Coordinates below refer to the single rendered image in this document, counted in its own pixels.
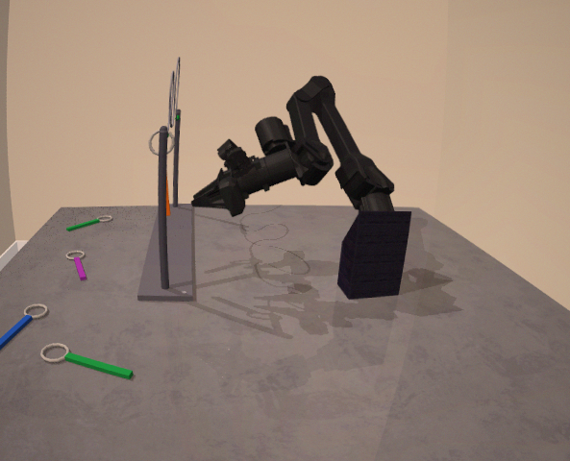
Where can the blue handle with beige loop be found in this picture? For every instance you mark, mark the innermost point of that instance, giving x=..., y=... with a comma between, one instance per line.
x=4, y=340

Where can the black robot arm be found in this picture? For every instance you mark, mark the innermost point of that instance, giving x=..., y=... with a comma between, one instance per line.
x=306, y=158

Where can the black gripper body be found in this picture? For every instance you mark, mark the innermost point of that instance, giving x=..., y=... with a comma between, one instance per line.
x=235, y=191

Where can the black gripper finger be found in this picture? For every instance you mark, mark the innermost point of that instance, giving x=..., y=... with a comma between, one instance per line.
x=211, y=198
x=210, y=185

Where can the green handle with beige loop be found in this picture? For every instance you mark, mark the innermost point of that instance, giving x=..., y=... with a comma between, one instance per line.
x=87, y=362
x=88, y=223

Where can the purple handle with grey loop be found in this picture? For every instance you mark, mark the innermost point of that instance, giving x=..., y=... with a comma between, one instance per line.
x=79, y=266

